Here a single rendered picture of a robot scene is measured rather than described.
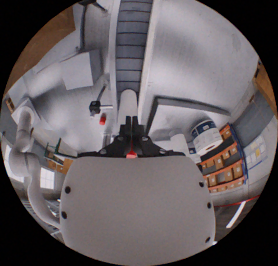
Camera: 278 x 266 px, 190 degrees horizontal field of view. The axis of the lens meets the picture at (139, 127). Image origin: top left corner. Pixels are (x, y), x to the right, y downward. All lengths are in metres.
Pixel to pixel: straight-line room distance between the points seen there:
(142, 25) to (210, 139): 0.56
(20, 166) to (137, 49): 0.62
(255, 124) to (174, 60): 4.32
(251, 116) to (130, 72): 4.49
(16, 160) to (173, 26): 0.76
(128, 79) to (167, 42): 0.18
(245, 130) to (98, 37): 4.60
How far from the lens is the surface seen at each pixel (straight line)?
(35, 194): 0.48
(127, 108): 0.22
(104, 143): 0.58
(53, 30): 0.27
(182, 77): 0.38
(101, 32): 0.32
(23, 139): 0.60
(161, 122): 0.44
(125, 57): 0.26
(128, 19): 0.27
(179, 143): 0.49
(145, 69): 0.23
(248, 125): 4.50
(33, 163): 0.51
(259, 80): 3.36
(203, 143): 0.55
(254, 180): 4.81
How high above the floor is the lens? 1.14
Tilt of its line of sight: 35 degrees down
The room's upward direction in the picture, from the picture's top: 176 degrees clockwise
